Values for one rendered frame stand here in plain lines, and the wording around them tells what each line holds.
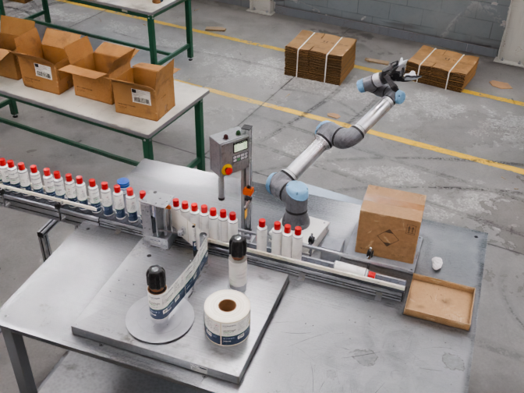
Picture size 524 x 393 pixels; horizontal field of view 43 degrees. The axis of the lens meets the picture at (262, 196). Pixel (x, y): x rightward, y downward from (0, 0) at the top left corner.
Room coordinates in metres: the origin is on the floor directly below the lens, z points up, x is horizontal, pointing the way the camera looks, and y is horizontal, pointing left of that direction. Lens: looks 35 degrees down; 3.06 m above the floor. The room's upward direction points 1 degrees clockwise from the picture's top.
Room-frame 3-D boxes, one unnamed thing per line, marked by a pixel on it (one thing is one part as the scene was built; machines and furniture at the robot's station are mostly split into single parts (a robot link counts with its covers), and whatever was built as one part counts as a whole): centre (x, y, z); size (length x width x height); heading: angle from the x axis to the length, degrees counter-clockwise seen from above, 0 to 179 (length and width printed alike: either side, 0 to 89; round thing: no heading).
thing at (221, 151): (2.73, 0.16, 1.38); 0.17 x 0.10 x 0.19; 126
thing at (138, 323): (2.11, 0.44, 0.89); 0.31 x 0.31 x 0.01
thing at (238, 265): (2.33, 0.10, 1.03); 0.09 x 0.09 x 0.30
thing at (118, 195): (2.85, 0.76, 0.98); 0.05 x 0.05 x 0.20
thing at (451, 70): (6.61, -1.89, 0.11); 0.65 x 0.54 x 0.22; 60
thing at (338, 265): (2.43, -0.46, 0.91); 0.20 x 0.05 x 0.05; 70
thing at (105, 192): (2.87, 0.83, 0.98); 0.05 x 0.05 x 0.20
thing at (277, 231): (2.56, -0.08, 0.98); 0.05 x 0.05 x 0.20
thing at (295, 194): (2.84, -0.18, 1.05); 0.13 x 0.12 x 0.14; 41
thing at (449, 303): (2.29, -0.86, 0.85); 0.30 x 0.26 x 0.04; 71
